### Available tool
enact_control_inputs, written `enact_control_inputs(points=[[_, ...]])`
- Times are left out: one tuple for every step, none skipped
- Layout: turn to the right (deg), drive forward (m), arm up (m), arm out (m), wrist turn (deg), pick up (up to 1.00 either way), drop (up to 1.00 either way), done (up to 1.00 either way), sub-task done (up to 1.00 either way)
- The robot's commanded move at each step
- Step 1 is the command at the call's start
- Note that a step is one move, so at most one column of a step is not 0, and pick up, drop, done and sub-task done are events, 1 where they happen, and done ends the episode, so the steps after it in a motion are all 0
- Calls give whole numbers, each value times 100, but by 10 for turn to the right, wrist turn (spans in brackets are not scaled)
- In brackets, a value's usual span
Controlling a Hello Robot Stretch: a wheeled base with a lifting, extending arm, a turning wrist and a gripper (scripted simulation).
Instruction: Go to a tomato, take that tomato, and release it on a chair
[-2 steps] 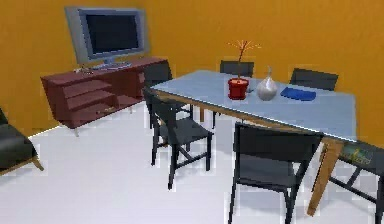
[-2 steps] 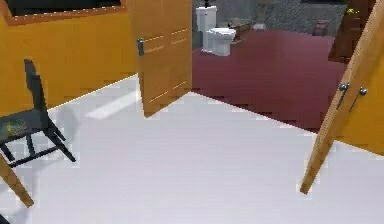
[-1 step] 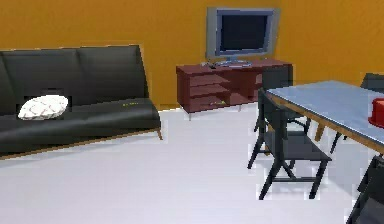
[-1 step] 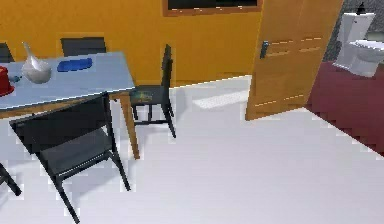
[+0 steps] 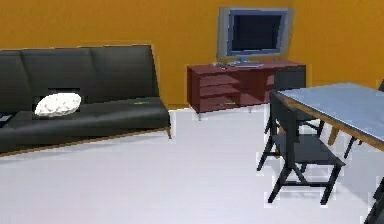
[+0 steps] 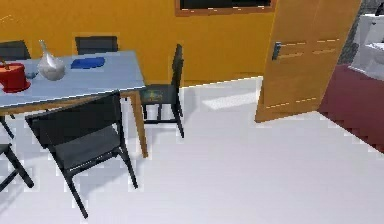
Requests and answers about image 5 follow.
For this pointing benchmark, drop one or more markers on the dark red television stand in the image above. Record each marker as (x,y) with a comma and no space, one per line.
(220,88)

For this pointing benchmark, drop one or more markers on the small yellow-green object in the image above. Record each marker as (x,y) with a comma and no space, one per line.
(141,103)

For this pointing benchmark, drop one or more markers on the small grey remote control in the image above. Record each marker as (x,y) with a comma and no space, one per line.
(220,65)

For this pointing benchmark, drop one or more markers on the black sofa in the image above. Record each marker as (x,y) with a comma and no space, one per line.
(100,76)

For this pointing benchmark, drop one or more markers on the grey television set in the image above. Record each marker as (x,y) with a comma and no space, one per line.
(255,33)

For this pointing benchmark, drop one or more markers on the white pillow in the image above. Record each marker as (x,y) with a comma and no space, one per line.
(57,104)

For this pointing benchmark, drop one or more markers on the grey top wooden table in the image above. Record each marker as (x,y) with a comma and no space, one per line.
(346,106)

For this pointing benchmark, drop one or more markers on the dark flat object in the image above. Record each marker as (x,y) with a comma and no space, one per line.
(4,119)

